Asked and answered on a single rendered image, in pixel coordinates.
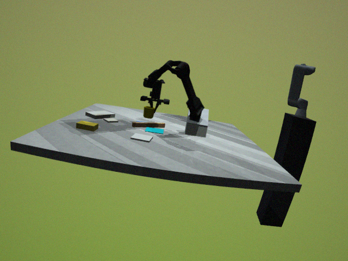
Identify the yellow rectangular block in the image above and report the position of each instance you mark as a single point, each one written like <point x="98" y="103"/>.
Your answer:
<point x="89" y="126"/>

